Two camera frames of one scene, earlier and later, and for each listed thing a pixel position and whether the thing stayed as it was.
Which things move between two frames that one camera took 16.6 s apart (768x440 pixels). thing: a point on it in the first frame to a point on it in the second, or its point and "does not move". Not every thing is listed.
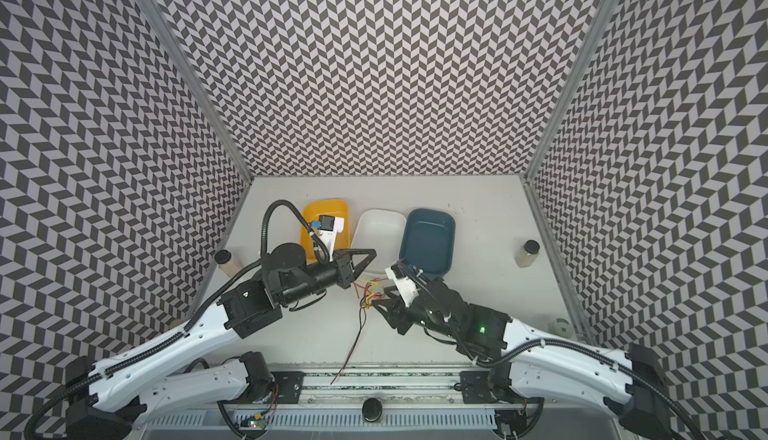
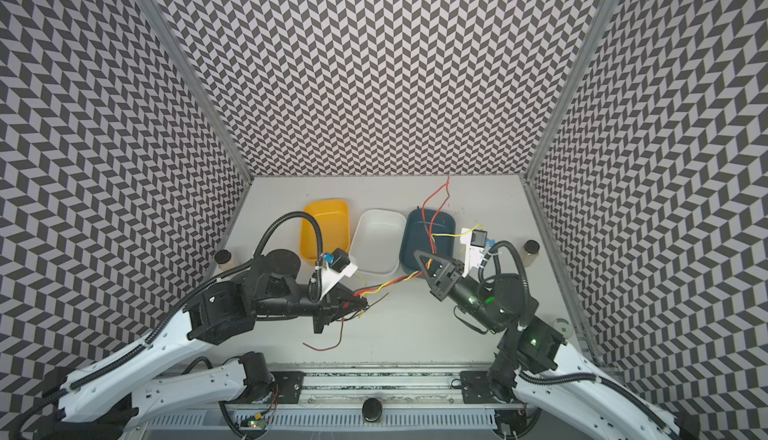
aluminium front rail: (392, 385) does not move
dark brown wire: (362, 317) to (343, 320)
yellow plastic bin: (312, 211) does not move
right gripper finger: (388, 304) to (430, 280)
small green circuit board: (253, 423) does not move
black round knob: (371, 409) does not move
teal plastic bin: (428, 239) does not move
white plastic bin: (382, 230) does not move
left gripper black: (343, 266) to (331, 304)
